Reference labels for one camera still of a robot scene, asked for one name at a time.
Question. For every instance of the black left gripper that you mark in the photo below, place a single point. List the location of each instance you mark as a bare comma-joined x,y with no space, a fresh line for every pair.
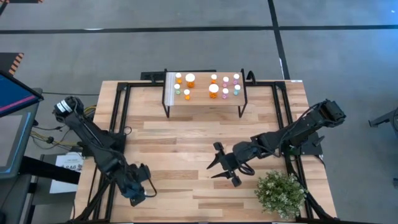
133,180

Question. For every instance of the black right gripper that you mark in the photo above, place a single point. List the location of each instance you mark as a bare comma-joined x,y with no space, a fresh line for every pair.
234,158

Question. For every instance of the large orange medicine bottle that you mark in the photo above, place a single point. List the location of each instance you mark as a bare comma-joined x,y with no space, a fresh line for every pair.
190,77
213,88

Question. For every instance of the small orange medicine bottle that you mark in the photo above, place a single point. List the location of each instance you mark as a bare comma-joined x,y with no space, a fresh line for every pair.
214,76
178,75
186,92

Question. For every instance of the green medicine bottle white cap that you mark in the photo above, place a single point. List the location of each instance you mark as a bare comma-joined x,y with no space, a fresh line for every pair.
177,86

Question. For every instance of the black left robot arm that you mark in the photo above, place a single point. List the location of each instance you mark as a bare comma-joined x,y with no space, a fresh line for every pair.
93,140

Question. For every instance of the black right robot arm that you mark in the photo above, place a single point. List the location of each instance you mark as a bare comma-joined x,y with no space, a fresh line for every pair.
295,133

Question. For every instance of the wooden shelf black metal legs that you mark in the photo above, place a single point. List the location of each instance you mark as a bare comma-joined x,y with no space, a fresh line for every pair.
202,101

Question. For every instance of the teal medicine bottle white cap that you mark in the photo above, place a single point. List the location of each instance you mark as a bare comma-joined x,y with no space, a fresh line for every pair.
237,87

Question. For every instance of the artificial green potted plant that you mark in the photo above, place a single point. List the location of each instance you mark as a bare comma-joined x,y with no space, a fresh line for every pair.
280,194

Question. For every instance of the white paper sheet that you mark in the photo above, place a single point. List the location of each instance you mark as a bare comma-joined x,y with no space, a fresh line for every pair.
70,163

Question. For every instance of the white plastic strip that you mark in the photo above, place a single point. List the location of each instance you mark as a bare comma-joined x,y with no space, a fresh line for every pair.
170,93

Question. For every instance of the black cart beam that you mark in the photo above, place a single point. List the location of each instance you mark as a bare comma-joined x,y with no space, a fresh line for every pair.
46,169

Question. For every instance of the black clamp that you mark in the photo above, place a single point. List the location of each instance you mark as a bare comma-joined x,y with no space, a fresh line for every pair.
250,76

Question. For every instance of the white label sticker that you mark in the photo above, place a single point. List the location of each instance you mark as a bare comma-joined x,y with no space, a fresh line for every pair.
296,81

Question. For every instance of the dark grey cart base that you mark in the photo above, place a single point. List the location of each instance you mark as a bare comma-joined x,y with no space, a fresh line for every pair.
12,202

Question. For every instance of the grey panel teal edge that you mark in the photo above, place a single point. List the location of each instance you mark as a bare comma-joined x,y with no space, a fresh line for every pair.
9,140

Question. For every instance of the blue screen monitor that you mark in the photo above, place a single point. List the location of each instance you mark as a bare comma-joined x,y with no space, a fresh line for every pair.
15,93

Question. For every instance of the grey metal stand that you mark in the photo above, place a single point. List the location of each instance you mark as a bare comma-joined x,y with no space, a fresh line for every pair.
385,119

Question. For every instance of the black orange hazard-striped mat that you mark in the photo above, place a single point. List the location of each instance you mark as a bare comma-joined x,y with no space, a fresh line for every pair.
9,62

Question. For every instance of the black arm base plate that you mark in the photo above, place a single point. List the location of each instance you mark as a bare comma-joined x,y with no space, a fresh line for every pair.
314,149
119,144

